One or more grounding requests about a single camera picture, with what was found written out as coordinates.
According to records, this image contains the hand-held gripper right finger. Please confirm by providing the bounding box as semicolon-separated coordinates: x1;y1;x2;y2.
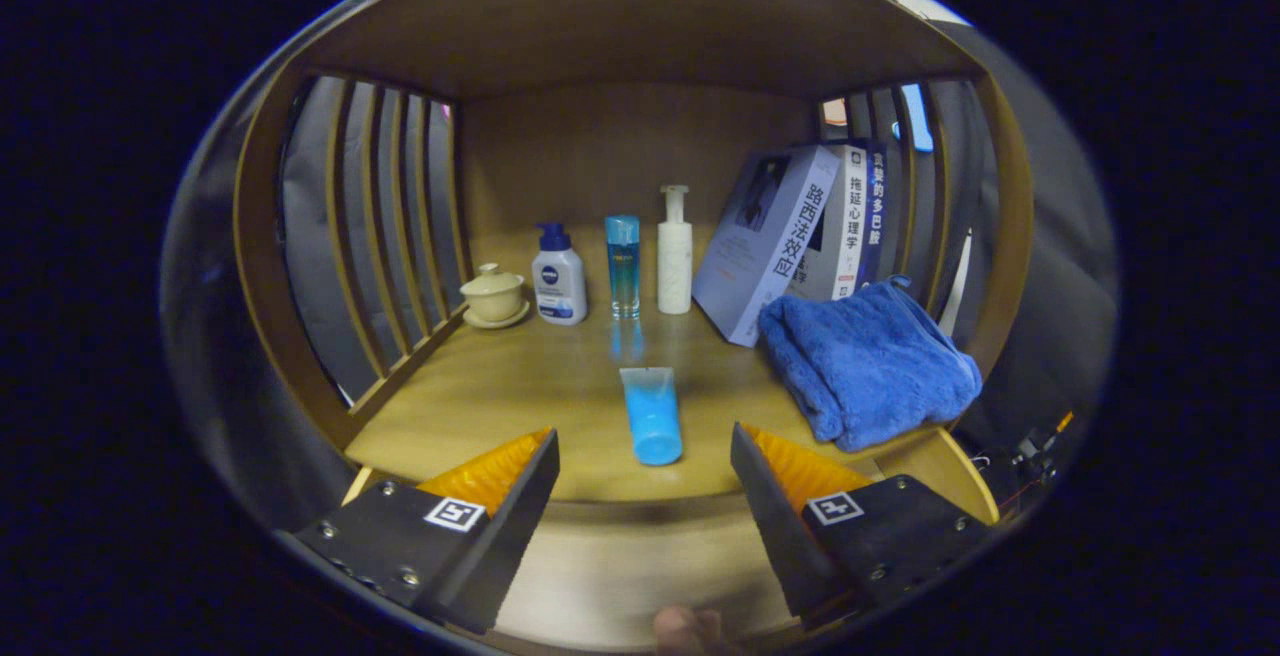
729;422;991;632

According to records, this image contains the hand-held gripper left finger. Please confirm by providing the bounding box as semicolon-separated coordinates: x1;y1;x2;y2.
293;426;562;636

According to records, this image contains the blue squeeze tube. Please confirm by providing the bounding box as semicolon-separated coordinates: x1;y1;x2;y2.
619;367;684;467

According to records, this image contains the wooden countertop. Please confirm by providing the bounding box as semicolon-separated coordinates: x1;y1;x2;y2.
343;226;976;507

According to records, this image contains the wooden cabinet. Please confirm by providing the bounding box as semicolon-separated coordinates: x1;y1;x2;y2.
232;0;1036;655

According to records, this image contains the folded blue towel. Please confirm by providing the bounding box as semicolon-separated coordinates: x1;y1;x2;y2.
757;276;984;454

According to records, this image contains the beige lidded tea cup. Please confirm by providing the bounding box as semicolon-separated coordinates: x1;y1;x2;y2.
460;263;532;330

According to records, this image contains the white bottle with blue cap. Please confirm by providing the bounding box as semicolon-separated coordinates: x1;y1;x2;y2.
531;223;588;326

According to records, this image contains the black equipment with orange clip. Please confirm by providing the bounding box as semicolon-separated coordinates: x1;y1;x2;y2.
970;411;1076;517

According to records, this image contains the white pump bottle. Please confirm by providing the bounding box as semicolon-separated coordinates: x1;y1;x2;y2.
657;185;693;315

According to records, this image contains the clear teal bottle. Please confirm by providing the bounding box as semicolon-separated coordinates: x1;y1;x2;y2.
604;215;641;319

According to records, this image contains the pale blue book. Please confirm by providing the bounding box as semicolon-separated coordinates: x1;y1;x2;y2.
692;144;841;348

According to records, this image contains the white spine book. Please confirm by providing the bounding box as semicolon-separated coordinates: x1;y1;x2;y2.
790;143;869;302

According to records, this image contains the dark blue book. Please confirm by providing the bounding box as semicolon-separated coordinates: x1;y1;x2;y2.
858;143;889;289

